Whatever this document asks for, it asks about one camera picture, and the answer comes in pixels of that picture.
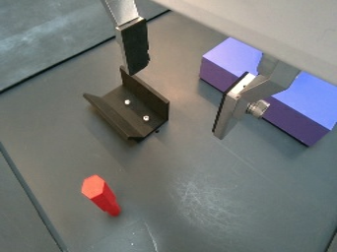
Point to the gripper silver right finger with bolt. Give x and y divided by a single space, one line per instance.
245 96

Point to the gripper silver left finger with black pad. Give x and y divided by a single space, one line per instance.
131 33

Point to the red hexagonal peg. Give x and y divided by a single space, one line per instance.
97 190

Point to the purple base board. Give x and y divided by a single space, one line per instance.
302 110

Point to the black U-shaped metal bracket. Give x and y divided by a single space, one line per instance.
134 107

